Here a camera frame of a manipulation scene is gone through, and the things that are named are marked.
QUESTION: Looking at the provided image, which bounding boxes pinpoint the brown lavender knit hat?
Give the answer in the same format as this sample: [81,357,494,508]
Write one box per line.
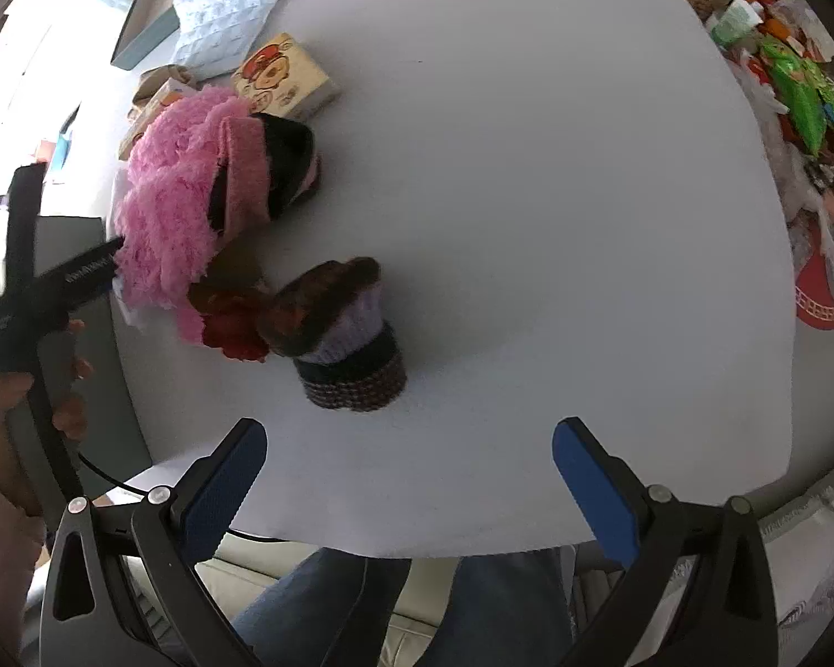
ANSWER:
[257,257,410,412]

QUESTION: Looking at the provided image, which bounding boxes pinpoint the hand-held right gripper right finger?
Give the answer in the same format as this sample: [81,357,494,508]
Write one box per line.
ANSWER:
[552,417,780,667]

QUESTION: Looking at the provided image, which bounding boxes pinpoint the person's left hand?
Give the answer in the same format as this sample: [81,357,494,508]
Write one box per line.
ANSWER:
[0,320,95,505]

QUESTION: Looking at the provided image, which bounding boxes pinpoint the pink fluffy yarn bundle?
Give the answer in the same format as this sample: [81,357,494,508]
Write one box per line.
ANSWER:
[113,87,258,345]

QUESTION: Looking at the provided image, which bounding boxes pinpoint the person's left forearm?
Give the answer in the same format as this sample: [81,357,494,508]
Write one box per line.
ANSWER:
[0,443,48,661]

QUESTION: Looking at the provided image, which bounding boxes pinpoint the light blue bubble blanket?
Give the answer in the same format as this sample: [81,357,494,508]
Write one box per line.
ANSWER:
[172,0,289,81]

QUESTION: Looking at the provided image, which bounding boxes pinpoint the small cream printed box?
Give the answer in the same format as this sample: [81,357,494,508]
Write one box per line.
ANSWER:
[117,79,199,161]

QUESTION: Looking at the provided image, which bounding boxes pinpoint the pink knit hat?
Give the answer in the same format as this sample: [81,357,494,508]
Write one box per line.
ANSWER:
[205,111,322,233]

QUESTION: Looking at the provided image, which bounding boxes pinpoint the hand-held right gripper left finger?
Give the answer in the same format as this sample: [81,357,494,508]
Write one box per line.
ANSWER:
[39,418,269,667]

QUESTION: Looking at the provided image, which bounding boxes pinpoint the pile of snack packets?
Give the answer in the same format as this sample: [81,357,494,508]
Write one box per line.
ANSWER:
[643,0,834,272]

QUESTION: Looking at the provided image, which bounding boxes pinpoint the red printed bag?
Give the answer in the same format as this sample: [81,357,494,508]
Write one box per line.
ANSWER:
[792,212,834,343]

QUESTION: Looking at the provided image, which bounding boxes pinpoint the cartoon print tissue box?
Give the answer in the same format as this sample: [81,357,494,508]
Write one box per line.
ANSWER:
[231,32,341,121]

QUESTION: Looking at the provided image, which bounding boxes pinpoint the person's legs in jeans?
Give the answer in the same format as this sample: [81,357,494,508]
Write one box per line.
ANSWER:
[231,545,574,667]

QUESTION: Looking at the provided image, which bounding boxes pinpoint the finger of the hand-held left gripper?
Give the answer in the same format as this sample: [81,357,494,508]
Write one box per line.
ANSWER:
[101,235,127,280]

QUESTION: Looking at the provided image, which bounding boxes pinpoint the red knit flower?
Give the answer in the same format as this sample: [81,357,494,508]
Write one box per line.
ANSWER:
[187,285,272,364]

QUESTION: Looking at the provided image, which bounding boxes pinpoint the beige sofa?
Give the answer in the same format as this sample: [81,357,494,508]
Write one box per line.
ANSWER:
[24,455,834,667]

